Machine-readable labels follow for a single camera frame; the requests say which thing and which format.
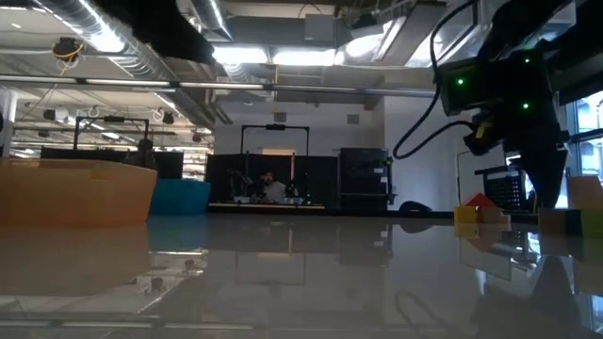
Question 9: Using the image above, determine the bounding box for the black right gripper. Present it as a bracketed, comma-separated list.
[484, 44, 569, 209]

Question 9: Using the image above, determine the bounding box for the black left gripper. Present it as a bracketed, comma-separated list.
[92, 0, 216, 65]

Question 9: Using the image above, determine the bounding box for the yellow wooden cube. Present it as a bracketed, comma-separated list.
[453, 205, 480, 225]

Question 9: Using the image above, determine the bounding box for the black perforated cart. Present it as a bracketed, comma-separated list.
[474, 164, 536, 211]

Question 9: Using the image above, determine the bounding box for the tan wooden block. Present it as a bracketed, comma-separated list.
[478, 206, 513, 226]
[566, 176, 603, 211]

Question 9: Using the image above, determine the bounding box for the fluorescent ceiling light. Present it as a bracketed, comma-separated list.
[211, 43, 270, 66]
[271, 46, 338, 68]

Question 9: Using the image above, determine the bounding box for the red triangular wooden block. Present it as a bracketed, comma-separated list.
[464, 191, 498, 211]

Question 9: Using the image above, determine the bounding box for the whiteboard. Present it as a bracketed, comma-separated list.
[455, 150, 509, 208]

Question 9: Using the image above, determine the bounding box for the person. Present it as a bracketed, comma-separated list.
[136, 138, 155, 169]
[249, 169, 296, 204]

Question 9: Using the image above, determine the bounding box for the grey ceiling unit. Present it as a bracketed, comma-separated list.
[303, 12, 341, 44]

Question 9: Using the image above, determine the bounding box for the black rounded object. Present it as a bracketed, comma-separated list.
[398, 201, 433, 214]

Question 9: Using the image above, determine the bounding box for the long grey ceiling pipe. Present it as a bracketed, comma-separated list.
[0, 73, 437, 99]

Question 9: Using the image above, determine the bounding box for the blue plastic tray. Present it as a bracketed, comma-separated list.
[149, 178, 212, 217]

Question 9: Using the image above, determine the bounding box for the black cabinet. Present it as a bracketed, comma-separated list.
[338, 147, 396, 213]

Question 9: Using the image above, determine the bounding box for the orange plastic tray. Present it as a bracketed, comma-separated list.
[0, 158, 158, 227]

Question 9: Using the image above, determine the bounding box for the white column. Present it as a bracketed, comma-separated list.
[0, 87, 19, 159]

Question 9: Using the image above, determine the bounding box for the round silver air duct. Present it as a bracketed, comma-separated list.
[190, 0, 235, 43]

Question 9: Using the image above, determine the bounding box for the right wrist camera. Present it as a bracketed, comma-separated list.
[463, 120, 503, 157]

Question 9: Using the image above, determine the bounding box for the black gantry frame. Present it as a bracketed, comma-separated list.
[73, 115, 151, 153]
[239, 123, 311, 156]

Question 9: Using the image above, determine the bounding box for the yellow black cord reel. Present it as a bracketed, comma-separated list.
[51, 36, 85, 63]

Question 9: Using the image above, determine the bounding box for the black table frame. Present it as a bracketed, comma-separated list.
[206, 209, 457, 219]

